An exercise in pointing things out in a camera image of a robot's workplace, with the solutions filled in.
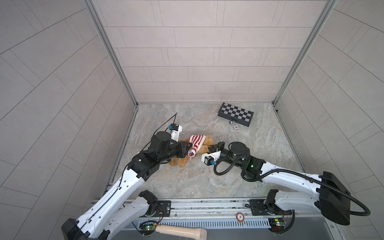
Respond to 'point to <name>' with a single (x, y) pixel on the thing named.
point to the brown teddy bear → (181, 162)
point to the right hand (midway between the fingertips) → (203, 145)
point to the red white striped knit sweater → (197, 141)
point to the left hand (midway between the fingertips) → (195, 145)
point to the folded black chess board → (235, 113)
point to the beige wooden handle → (196, 233)
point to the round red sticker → (240, 217)
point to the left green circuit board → (148, 227)
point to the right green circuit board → (277, 225)
